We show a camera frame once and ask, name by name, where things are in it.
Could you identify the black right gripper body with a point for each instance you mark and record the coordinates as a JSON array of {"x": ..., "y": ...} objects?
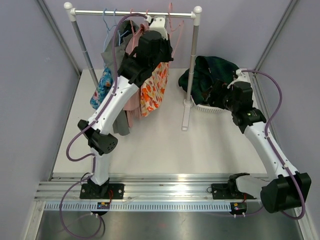
[{"x": 221, "y": 88}]

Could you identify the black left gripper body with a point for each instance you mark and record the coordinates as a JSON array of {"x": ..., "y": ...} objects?
[{"x": 164, "y": 55}]

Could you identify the dark green plaid skirt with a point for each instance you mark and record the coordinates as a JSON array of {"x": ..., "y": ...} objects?
[{"x": 207, "y": 70}]

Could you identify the orange floral skirt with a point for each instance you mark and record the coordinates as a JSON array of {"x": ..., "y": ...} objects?
[{"x": 153, "y": 89}]

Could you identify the pink wire hanger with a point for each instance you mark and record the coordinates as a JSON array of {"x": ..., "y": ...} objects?
[{"x": 173, "y": 29}]

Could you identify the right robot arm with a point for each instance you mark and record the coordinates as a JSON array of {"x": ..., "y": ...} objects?
[{"x": 286, "y": 187}]

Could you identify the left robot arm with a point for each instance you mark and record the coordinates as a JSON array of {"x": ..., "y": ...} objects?
[{"x": 135, "y": 69}]

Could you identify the grey skirt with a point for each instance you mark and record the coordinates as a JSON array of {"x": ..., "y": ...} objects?
[{"x": 120, "y": 125}]

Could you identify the white perforated plastic basket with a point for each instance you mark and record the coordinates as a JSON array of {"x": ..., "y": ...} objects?
[{"x": 208, "y": 109}]

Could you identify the blue floral garment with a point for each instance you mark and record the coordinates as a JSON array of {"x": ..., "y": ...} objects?
[{"x": 104, "y": 85}]

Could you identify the silver clothes rack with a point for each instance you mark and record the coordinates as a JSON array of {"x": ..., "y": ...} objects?
[{"x": 195, "y": 15}]

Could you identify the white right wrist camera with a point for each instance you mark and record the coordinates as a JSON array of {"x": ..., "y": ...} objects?
[{"x": 239, "y": 76}]

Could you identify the blue wire hanger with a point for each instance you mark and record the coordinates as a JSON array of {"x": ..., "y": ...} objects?
[
  {"x": 117, "y": 27},
  {"x": 107, "y": 30}
]

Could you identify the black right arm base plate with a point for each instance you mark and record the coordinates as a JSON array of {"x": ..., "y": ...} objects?
[{"x": 221, "y": 191}]

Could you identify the aluminium frame post right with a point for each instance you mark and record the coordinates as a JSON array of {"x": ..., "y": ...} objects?
[{"x": 277, "y": 31}]

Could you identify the aluminium frame post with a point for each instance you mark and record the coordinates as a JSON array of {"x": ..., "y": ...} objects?
[
  {"x": 54, "y": 27},
  {"x": 277, "y": 31}
]

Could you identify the aluminium frame post left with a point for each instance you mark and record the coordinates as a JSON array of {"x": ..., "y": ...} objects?
[{"x": 54, "y": 27}]

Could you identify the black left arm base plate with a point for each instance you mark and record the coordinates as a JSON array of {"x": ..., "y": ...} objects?
[{"x": 114, "y": 191}]

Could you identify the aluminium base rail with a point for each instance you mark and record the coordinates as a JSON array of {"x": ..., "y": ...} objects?
[{"x": 141, "y": 188}]

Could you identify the white slotted cable duct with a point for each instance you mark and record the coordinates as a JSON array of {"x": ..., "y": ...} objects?
[{"x": 95, "y": 206}]

